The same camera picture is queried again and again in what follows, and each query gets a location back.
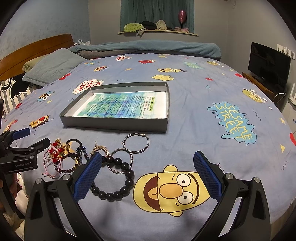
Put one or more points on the white wall hook rack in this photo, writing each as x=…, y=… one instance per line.
x=285, y=51

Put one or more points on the gold round hair clip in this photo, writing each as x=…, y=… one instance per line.
x=98, y=148

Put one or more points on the black cloth on sill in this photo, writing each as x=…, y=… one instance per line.
x=149, y=25

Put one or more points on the teal folded blanket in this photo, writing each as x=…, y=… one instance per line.
x=209, y=50

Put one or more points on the pink cloth on sill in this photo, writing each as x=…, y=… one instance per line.
x=183, y=30

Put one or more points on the olive pillow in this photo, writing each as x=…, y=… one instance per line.
x=31, y=63

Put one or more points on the thin silver bangle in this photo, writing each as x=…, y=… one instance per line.
x=136, y=143

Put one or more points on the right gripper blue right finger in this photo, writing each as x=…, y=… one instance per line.
x=252, y=220

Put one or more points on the wooden tv stand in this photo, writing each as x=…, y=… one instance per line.
x=270, y=94

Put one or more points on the beige cloth on sill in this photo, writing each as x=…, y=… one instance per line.
x=161, y=25

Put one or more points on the wooden headboard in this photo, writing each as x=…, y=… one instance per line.
x=12, y=64

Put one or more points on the teal window curtain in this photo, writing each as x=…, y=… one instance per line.
x=146, y=10

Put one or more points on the grey shallow cardboard tray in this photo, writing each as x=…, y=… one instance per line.
x=118, y=124

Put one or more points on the black white striped pillow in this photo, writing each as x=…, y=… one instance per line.
x=14, y=90

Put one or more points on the wooden window sill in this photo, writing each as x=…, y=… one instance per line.
x=160, y=31

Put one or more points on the pink balloon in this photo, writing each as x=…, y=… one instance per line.
x=182, y=17

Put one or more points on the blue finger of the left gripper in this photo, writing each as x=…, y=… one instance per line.
x=8, y=136
x=34, y=148

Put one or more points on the black television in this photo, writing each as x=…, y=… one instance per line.
x=270, y=66

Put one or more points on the green cloth on sill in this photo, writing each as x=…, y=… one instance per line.
x=133, y=27

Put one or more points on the blue green printed paper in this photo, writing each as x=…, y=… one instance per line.
x=137, y=104

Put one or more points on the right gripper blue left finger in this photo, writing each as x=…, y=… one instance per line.
x=43, y=222

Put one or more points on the grey green pillow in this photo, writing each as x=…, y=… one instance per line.
x=52, y=67

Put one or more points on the blue cartoon bed sheet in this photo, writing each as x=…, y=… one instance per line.
x=208, y=112

